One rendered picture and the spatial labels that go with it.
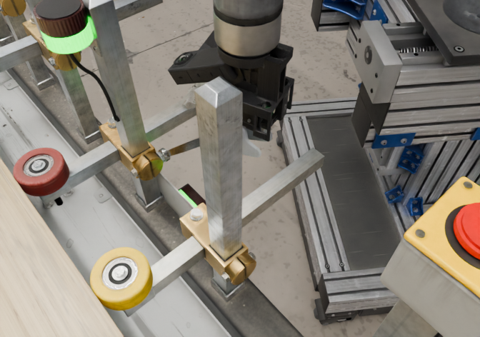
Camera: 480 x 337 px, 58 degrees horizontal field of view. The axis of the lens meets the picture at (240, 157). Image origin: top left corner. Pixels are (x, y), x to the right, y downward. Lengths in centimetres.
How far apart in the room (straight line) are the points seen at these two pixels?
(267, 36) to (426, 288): 29
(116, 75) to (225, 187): 25
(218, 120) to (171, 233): 48
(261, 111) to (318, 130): 123
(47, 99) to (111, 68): 58
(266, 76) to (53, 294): 40
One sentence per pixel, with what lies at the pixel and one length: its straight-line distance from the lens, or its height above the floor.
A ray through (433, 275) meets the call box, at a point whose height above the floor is 121.
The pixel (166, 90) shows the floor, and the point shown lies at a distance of 224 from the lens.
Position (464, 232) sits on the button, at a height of 123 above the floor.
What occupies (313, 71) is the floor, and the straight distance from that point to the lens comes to 236.
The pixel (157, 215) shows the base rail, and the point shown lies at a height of 70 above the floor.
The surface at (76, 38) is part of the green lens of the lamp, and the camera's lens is 60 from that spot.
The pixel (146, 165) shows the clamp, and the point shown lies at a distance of 78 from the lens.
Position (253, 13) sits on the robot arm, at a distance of 46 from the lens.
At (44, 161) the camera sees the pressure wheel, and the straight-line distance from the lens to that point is 78.
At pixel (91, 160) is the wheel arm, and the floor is 86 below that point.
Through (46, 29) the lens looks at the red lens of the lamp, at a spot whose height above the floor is 115.
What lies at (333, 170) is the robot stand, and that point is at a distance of 162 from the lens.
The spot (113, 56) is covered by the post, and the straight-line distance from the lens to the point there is 65.
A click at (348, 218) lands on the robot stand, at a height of 21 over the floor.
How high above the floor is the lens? 146
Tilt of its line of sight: 50 degrees down
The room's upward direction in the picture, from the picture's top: straight up
